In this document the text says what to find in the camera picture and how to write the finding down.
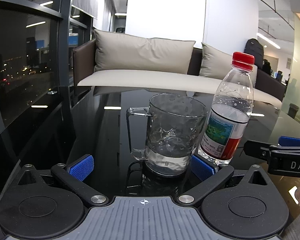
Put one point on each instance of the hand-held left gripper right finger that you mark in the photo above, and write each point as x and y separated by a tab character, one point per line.
202	168

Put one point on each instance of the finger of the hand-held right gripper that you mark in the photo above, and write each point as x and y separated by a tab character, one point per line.
292	140
257	148

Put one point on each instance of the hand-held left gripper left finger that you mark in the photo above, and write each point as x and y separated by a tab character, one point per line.
81	168

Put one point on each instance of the clear plastic water bottle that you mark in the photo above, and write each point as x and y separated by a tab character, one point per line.
227	120

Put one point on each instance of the clear glass mug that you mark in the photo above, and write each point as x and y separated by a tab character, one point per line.
172	135

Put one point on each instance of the red bottle cap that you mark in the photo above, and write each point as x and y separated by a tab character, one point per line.
243	60

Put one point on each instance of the small black trash bin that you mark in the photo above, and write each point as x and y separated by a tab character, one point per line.
293	110

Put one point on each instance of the round metal table fitting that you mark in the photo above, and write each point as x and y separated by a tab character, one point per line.
52	92

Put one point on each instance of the black backpack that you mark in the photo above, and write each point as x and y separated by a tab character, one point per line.
254	52

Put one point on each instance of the small beige sofa cushion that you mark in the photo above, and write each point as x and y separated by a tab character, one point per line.
215	62

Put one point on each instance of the brown and beige sofa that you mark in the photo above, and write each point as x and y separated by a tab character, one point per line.
140	80

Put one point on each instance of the large beige sofa cushion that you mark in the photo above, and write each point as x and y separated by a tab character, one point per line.
142	53

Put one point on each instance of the black office chair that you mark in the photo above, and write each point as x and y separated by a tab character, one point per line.
120	29

